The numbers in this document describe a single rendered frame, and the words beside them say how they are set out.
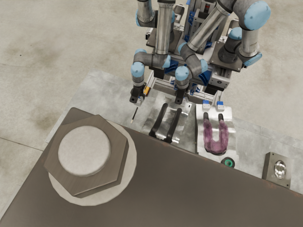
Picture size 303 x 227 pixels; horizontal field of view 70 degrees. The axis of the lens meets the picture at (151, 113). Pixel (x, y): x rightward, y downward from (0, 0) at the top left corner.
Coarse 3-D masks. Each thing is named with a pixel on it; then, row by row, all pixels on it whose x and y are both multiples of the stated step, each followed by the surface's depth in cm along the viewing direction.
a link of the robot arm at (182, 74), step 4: (180, 68) 123; (184, 68) 122; (188, 68) 124; (176, 72) 123; (180, 72) 122; (184, 72) 122; (188, 72) 123; (176, 76) 124; (180, 76) 121; (184, 76) 121; (188, 76) 124; (176, 80) 129; (180, 80) 125; (184, 80) 125; (180, 84) 130; (184, 84) 130
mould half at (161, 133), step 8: (160, 96) 161; (160, 104) 159; (168, 104) 158; (176, 104) 159; (152, 112) 156; (168, 112) 156; (184, 112) 156; (152, 120) 153; (168, 120) 154; (184, 120) 154; (144, 128) 146; (160, 128) 148; (168, 128) 149; (176, 128) 151; (160, 136) 143; (176, 136) 144; (176, 144) 141
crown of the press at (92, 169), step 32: (64, 128) 27; (96, 128) 25; (128, 128) 31; (64, 160) 24; (96, 160) 24; (128, 160) 28; (160, 160) 29; (192, 160) 29; (32, 192) 27; (64, 192) 26; (96, 192) 26; (128, 192) 27; (160, 192) 27; (192, 192) 27; (224, 192) 27; (256, 192) 27; (288, 192) 27; (0, 224) 25; (32, 224) 25; (64, 224) 25; (96, 224) 26; (128, 224) 26; (160, 224) 26; (192, 224) 26; (224, 224) 26; (256, 224) 26; (288, 224) 26
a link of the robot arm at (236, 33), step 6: (234, 30) 140; (240, 30) 140; (228, 36) 144; (234, 36) 138; (240, 36) 137; (228, 42) 145; (234, 42) 141; (240, 42) 138; (228, 48) 148; (234, 48) 142
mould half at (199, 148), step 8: (200, 104) 163; (200, 112) 160; (208, 112) 160; (216, 112) 160; (224, 112) 160; (200, 120) 156; (216, 120) 157; (224, 120) 157; (200, 128) 150; (216, 128) 150; (232, 128) 151; (200, 136) 149; (216, 136) 149; (232, 136) 149; (200, 144) 148; (232, 144) 148; (200, 152) 142; (232, 152) 146; (216, 160) 139
